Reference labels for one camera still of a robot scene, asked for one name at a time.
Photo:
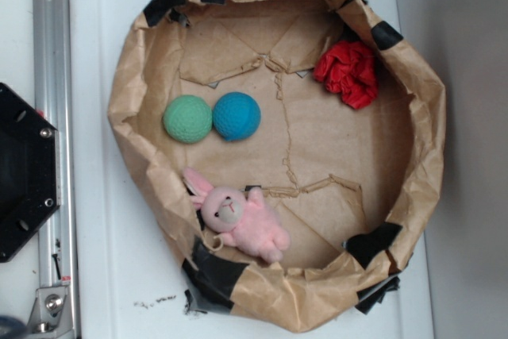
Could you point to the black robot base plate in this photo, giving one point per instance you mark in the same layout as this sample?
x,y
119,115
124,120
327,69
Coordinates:
x,y
29,193

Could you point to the white plastic tray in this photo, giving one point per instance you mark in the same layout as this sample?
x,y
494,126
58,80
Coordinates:
x,y
129,282

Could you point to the red crumpled cloth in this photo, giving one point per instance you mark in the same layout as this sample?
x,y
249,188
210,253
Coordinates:
x,y
348,69

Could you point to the pink plush bunny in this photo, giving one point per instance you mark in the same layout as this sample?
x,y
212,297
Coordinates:
x,y
243,221

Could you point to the blue foam ball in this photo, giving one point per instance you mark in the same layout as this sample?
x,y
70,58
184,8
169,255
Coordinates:
x,y
236,116

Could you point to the aluminium extrusion rail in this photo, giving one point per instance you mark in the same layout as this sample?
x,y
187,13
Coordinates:
x,y
52,69

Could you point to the green foam ball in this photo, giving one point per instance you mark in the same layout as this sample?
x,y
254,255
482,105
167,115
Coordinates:
x,y
188,119

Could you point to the metal corner bracket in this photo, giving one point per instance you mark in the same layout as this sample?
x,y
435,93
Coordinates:
x,y
51,315

